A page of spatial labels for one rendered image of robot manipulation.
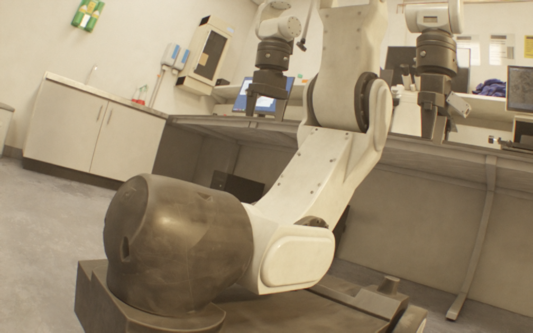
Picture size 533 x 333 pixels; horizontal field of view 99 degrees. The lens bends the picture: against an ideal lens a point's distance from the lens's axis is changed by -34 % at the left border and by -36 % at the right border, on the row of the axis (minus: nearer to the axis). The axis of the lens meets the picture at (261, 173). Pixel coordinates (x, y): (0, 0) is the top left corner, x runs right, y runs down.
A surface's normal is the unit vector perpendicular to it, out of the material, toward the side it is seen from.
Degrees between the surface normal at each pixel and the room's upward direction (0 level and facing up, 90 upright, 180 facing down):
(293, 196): 56
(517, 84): 93
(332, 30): 100
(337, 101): 112
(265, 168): 90
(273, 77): 90
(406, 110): 91
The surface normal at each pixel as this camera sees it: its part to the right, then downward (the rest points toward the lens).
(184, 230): 0.67, -0.25
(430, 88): -0.69, 0.00
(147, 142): 0.70, 0.17
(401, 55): -0.64, -0.27
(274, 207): -0.29, -0.81
